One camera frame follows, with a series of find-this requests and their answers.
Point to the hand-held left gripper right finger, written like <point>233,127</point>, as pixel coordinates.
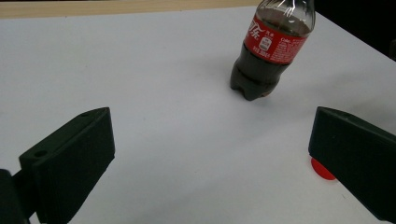
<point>358,161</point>

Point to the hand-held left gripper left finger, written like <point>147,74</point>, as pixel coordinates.
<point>71,168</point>

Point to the red bottle cap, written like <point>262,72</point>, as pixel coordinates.
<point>320,171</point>

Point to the cola bottle with red label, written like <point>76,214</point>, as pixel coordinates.
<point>267,59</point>

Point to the white table mat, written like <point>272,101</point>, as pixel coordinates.
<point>186,93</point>

